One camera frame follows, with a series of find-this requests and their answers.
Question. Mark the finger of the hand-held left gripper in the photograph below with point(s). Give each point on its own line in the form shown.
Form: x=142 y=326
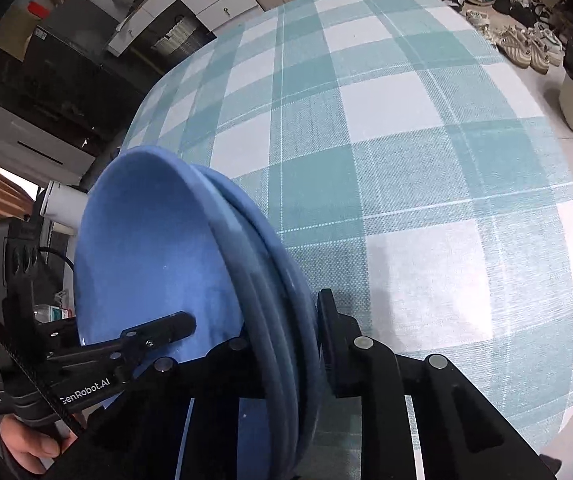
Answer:
x=166 y=327

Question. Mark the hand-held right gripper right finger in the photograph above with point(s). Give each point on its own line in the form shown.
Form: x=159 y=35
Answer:
x=331 y=340

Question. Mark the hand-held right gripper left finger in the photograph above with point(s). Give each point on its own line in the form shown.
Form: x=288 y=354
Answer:
x=216 y=375

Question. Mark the light blue bowl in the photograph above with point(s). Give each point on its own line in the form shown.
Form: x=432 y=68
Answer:
x=156 y=240

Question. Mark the person's left hand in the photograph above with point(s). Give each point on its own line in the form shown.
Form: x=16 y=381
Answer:
x=31 y=447

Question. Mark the clear water bottle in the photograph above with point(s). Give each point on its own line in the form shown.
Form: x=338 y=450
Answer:
x=49 y=314

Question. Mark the white cylindrical appliance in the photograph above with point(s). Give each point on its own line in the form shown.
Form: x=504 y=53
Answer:
x=64 y=205

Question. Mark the teal checked tablecloth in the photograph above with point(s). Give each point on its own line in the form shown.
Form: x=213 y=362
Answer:
x=416 y=185

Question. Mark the black cabinet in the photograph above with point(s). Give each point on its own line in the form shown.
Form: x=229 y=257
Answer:
x=66 y=50

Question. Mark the beige cardboard sheet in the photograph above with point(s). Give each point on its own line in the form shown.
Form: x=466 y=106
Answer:
x=16 y=32

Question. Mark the grey white laundry basket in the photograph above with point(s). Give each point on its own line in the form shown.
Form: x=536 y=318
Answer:
x=176 y=37

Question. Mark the red box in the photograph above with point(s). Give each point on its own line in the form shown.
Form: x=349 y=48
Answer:
x=38 y=10

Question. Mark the scattered loose sneakers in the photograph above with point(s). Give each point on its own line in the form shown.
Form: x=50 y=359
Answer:
x=516 y=40

